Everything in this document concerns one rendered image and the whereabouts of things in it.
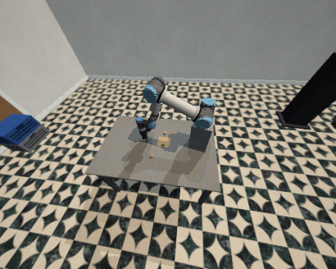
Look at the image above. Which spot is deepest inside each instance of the tan flat mat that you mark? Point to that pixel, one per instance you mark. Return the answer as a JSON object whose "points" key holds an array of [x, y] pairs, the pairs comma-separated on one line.
{"points": [[163, 140]]}

